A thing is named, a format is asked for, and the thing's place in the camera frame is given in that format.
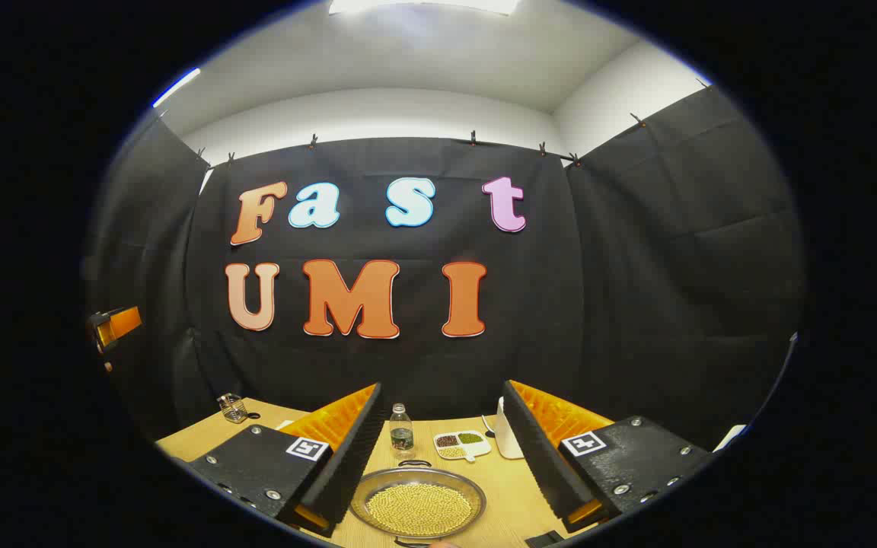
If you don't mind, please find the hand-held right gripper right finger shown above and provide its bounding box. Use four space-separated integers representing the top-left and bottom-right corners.
501 379 713 534

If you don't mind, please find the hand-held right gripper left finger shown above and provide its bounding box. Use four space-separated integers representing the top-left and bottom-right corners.
189 383 383 537

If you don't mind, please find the steel pot with yellow beans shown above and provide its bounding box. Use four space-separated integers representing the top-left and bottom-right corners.
349 459 487 547

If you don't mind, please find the white toaster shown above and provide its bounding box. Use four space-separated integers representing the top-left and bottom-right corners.
495 396 525 460

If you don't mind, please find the clear plastic water bottle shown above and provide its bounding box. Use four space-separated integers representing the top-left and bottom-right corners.
390 403 415 460

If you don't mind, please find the white divided plate of beans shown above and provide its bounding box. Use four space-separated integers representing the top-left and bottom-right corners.
433 430 493 464

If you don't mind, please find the small glass jar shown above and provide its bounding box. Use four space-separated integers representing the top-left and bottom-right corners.
217 393 249 424

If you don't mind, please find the black backdrop cloth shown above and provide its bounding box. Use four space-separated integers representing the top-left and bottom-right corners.
82 85 806 457

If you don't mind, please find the ceiling light panel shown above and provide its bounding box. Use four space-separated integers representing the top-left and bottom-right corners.
152 67 202 108
328 0 521 16

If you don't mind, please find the row of black cloth clips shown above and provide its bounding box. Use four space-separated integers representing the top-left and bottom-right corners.
157 78 710 167

